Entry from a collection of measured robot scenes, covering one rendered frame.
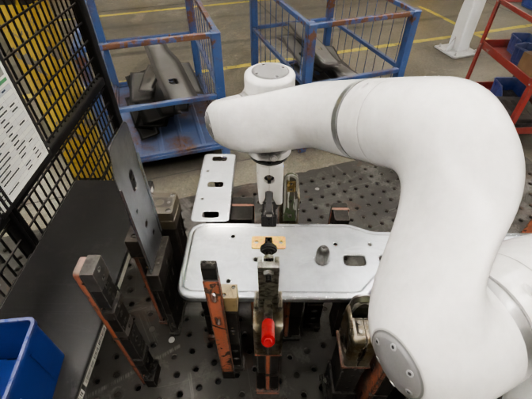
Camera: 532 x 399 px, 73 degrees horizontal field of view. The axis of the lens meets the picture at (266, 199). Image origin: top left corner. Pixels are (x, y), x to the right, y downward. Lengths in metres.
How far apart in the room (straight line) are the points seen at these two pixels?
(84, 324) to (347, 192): 1.05
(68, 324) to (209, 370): 0.41
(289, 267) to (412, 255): 0.57
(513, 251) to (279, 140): 0.30
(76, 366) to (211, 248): 0.36
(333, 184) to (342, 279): 0.73
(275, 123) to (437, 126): 0.25
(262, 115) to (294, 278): 0.44
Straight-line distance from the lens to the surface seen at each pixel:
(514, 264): 0.35
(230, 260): 0.87
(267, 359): 0.87
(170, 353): 1.11
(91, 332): 0.81
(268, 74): 0.60
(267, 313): 0.67
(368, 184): 1.56
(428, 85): 0.34
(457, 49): 4.95
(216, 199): 1.01
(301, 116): 0.46
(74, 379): 0.78
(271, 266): 0.59
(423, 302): 0.29
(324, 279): 0.84
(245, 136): 0.52
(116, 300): 0.77
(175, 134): 2.83
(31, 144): 1.00
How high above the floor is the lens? 1.70
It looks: 44 degrees down
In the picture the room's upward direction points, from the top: straight up
